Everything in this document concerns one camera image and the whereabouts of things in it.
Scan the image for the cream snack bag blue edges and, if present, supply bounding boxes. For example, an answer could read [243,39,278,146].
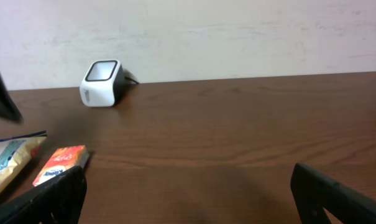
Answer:
[0,131,47,194]

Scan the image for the small orange tissue pack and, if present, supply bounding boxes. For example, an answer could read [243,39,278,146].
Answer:
[32,145,89,187]

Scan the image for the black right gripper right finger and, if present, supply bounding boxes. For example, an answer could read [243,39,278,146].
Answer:
[290,163,376,224]

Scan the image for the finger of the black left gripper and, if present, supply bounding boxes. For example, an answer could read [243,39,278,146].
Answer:
[0,73,23,122]

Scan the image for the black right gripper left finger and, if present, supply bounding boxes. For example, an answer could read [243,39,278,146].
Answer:
[0,166,87,223]

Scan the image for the white barcode scanner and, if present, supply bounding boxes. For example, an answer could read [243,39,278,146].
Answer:
[80,59,126,107]

